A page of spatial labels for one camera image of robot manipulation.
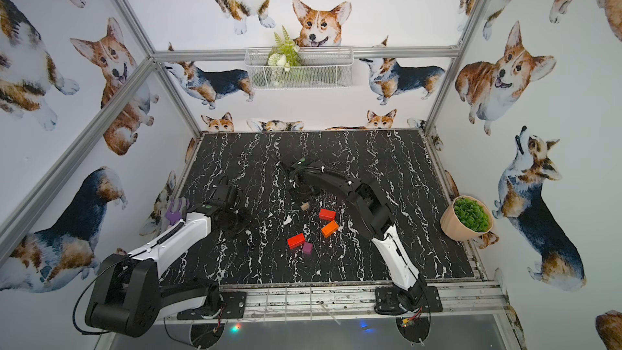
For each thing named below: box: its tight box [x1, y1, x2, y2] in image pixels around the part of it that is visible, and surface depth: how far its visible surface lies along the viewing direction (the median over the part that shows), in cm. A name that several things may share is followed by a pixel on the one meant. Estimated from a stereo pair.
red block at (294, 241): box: [286, 232, 306, 250], surface depth 87 cm
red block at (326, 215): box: [319, 208, 337, 221], surface depth 94 cm
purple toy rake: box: [165, 197, 191, 227], surface depth 94 cm
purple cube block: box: [302, 241, 314, 255], surface depth 87 cm
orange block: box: [320, 219, 340, 239], surface depth 90 cm
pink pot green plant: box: [440, 195, 495, 242], surface depth 82 cm
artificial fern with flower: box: [267, 25, 303, 73], surface depth 85 cm
